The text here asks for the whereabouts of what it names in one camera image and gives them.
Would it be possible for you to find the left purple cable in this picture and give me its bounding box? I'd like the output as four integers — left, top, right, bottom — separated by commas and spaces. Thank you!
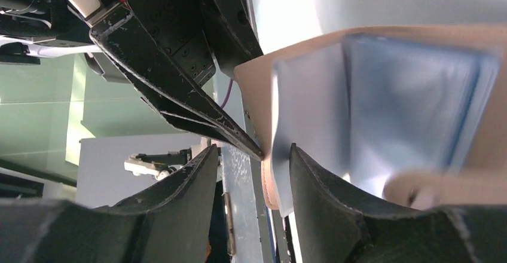
219, 78, 234, 111

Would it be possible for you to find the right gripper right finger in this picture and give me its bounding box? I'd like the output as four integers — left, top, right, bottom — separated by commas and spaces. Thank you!
289, 144, 506, 262

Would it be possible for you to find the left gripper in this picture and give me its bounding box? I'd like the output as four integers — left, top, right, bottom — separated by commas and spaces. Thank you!
90, 0, 264, 160

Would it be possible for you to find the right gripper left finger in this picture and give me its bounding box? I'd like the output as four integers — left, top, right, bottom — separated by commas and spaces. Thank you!
1, 145, 219, 262

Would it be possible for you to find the beige leather card holder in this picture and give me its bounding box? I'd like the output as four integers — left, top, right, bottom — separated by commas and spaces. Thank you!
234, 25, 506, 215

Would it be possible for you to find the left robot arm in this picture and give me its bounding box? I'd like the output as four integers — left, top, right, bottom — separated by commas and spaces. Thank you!
1, 0, 263, 160

